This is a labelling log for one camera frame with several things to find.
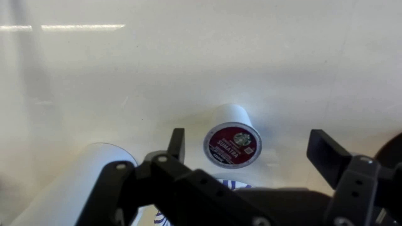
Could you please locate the black round ribbed object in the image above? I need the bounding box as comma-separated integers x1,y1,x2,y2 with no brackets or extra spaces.
373,131,402,168

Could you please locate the white cylinder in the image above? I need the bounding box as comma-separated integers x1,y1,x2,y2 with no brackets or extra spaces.
10,141,140,226

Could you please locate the white coffee pod maroon lid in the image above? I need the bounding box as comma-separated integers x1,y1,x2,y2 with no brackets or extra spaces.
202,102,264,169

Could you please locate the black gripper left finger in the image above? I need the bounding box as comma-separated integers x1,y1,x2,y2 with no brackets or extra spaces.
76,126,274,226

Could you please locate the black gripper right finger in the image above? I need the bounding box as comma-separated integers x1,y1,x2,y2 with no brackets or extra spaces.
306,128,402,226

